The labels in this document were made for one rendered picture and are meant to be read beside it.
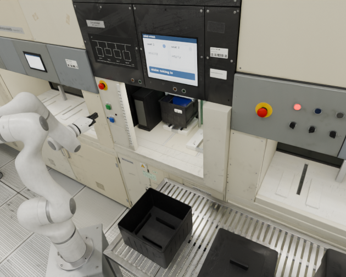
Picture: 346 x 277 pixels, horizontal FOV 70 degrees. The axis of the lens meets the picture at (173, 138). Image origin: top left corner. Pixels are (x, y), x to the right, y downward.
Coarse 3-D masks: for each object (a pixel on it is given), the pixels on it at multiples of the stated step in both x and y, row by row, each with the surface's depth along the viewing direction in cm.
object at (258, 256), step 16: (224, 240) 119; (240, 240) 118; (208, 256) 114; (224, 256) 113; (240, 256) 112; (256, 256) 112; (272, 256) 111; (208, 272) 108; (224, 272) 107; (240, 272) 107; (256, 272) 106; (272, 272) 106
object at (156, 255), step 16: (160, 192) 136; (144, 208) 141; (160, 208) 147; (176, 208) 136; (128, 224) 131; (144, 224) 140; (160, 224) 139; (176, 224) 138; (192, 224) 135; (128, 240) 126; (144, 240) 132; (160, 240) 131; (176, 240) 121; (144, 256) 126; (160, 256) 114
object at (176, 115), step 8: (168, 96) 186; (184, 96) 176; (160, 104) 180; (168, 104) 176; (192, 104) 177; (168, 112) 180; (176, 112) 176; (184, 112) 172; (192, 112) 181; (168, 120) 185; (176, 120) 181; (184, 120) 176
